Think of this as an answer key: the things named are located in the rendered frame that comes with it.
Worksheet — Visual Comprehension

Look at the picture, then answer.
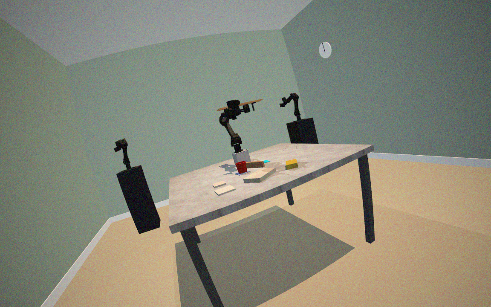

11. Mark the yellow rectangular block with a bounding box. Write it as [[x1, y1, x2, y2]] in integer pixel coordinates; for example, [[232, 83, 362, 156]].
[[286, 159, 298, 170]]

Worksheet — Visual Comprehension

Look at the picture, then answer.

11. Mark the beige rectangular block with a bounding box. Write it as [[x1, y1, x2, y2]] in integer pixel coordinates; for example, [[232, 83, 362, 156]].
[[243, 168, 276, 183]]

